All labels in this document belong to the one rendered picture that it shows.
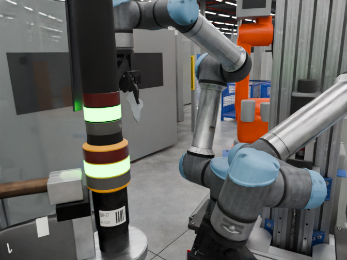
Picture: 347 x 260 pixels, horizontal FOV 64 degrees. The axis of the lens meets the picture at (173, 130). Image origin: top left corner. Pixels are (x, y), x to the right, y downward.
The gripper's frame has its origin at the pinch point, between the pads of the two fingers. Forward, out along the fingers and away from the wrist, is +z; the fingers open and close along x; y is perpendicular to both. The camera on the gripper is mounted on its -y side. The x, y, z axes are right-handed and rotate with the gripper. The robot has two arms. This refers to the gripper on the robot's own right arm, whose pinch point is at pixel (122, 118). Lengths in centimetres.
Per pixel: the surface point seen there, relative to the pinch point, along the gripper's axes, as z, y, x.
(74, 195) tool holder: -6, -54, -23
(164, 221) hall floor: 148, 167, 49
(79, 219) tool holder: -3, -54, -23
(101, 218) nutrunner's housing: -3, -52, -25
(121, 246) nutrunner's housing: 1, -51, -26
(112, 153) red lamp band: -9, -52, -27
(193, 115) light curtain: 111, 520, 100
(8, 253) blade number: 9.9, -46.9, -4.6
